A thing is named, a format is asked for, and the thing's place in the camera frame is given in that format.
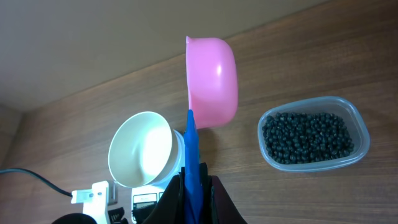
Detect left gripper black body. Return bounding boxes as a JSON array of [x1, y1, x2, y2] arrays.
[[108, 207, 128, 224]]

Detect left black camera cable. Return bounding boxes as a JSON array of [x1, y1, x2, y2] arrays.
[[0, 167, 73, 198]]

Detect white bowl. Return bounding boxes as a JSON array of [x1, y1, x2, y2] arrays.
[[108, 111, 184, 188]]

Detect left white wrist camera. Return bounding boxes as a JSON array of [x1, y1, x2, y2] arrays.
[[71, 180, 118, 224]]

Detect pink scoop blue handle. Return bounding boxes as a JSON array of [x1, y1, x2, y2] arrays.
[[183, 36, 238, 223]]

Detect white digital kitchen scale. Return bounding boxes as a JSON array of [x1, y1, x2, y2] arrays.
[[131, 185, 166, 212]]

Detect black beans pile in container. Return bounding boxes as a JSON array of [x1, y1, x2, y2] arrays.
[[262, 113, 354, 165]]

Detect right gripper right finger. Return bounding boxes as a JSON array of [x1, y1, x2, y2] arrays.
[[200, 163, 247, 224]]

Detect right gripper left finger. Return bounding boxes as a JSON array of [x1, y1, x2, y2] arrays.
[[143, 167, 185, 224]]

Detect clear plastic container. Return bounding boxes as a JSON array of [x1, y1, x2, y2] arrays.
[[257, 96, 371, 172]]

